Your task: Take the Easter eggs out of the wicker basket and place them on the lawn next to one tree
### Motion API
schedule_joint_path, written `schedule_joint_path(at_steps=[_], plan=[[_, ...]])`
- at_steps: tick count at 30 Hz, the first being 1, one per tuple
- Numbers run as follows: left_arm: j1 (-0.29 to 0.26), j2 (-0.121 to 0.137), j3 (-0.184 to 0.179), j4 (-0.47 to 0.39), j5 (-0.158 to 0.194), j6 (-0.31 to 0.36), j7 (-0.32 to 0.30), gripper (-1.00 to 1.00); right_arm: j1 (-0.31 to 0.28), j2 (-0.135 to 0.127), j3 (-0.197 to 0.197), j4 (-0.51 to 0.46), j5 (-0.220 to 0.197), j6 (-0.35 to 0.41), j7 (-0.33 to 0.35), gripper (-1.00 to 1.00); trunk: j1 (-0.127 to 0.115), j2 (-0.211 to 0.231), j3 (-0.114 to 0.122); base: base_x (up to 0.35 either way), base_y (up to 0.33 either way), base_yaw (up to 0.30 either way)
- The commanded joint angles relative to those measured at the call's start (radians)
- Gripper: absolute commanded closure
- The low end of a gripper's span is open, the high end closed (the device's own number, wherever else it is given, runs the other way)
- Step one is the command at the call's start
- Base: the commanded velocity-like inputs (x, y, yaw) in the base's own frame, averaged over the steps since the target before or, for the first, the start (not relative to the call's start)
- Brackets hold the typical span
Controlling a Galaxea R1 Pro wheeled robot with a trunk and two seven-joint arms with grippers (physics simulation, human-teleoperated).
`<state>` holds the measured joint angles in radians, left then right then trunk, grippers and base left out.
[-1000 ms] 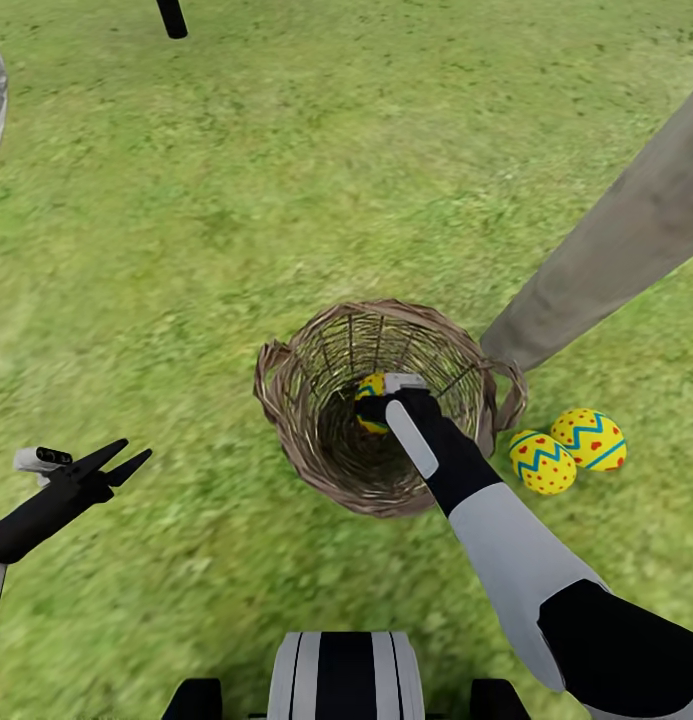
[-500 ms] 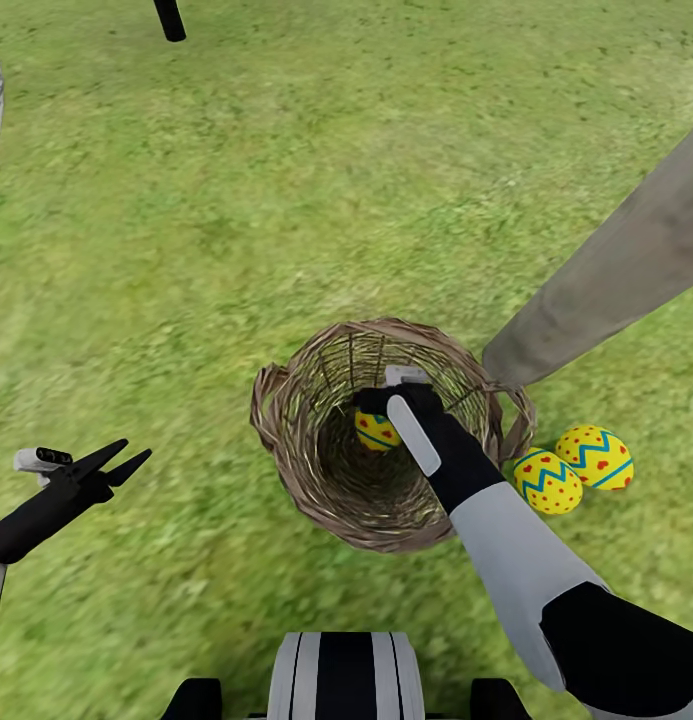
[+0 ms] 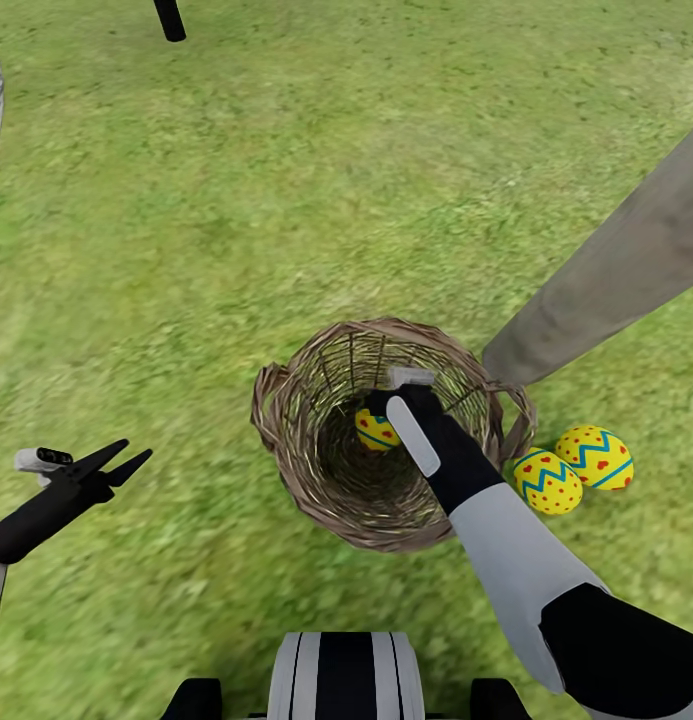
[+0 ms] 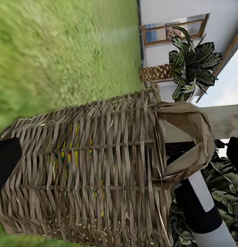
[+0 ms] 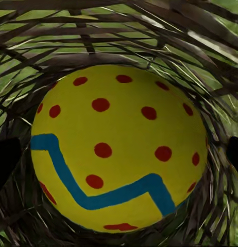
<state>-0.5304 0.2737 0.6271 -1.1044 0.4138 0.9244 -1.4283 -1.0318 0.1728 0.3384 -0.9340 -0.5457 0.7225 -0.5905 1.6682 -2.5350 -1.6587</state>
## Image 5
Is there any wicker basket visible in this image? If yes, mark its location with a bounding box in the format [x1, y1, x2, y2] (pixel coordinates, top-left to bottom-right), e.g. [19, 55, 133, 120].
[0, 0, 238, 247]

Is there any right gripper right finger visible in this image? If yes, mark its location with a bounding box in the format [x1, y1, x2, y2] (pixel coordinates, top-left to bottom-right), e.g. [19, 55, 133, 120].
[223, 134, 238, 172]

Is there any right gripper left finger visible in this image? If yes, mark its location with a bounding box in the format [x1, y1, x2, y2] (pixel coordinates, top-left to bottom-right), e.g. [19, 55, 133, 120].
[0, 135, 23, 191]

